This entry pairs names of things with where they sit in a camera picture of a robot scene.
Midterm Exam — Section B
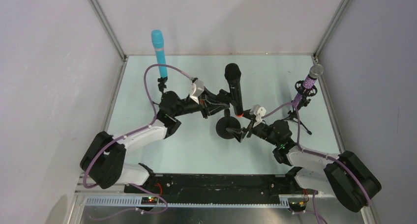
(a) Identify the black round base stand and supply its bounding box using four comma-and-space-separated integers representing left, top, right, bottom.
215, 89, 241, 140

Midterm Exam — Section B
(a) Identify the black orange-tipped microphone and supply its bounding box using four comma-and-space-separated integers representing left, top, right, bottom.
224, 63, 244, 117

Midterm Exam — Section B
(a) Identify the black tripod clip stand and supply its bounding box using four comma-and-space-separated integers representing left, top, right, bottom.
157, 77, 168, 94

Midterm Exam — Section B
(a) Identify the black shock mount tripod stand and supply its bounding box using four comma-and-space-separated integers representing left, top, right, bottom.
281, 81, 318, 136

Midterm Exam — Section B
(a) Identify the purple glitter microphone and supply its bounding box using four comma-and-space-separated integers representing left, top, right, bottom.
292, 64, 324, 109

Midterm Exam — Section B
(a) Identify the teal blue microphone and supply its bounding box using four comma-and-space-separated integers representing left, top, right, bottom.
151, 29, 168, 78

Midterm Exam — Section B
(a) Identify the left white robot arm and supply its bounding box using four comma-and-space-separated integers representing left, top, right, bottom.
80, 89, 232, 189

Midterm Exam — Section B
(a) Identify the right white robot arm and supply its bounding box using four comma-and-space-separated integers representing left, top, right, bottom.
217, 111, 382, 212

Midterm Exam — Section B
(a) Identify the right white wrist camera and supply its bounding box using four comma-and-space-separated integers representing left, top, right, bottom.
249, 105, 266, 127

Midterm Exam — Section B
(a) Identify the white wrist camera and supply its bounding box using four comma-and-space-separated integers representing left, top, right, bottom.
249, 105, 266, 127
189, 78, 205, 104

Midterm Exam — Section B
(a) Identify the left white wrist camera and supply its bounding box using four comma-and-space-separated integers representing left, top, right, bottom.
189, 78, 205, 104

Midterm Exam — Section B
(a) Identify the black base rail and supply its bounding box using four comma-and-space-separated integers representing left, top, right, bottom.
141, 173, 303, 204

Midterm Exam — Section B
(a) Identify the white toothed cable duct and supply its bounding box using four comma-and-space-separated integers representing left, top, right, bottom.
85, 196, 290, 208

